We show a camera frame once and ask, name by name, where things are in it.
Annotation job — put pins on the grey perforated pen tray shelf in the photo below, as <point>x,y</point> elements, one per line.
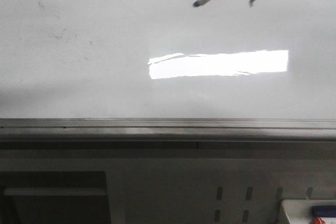
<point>217,186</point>

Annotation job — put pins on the white plastic marker tray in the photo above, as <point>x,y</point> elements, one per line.
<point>299,210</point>

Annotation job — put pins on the red capped marker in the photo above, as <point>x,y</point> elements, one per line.
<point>317,220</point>

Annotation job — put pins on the blue capped marker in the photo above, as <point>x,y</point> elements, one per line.
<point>328,211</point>

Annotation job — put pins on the white whiteboard with aluminium frame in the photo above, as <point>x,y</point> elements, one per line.
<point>165,68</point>

